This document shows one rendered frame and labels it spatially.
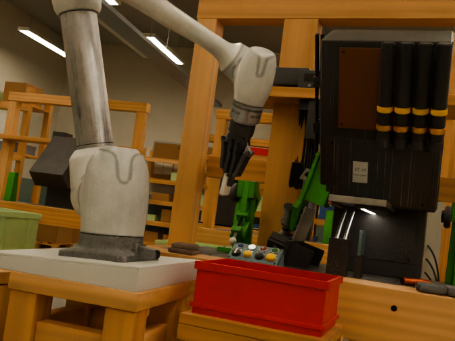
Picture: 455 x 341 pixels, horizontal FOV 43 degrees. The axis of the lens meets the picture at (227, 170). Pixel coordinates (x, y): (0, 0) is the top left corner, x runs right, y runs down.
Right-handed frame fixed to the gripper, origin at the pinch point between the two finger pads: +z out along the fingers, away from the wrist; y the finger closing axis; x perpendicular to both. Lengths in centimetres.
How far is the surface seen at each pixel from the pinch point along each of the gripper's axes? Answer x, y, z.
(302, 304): -21, 52, 2
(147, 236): 548, -716, 519
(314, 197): 27.9, 12.1, 1.1
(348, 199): 17.6, 30.5, -8.5
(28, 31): 302, -846, 148
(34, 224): -38, -42, 32
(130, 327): -52, 34, 12
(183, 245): -9.6, -1.4, 20.7
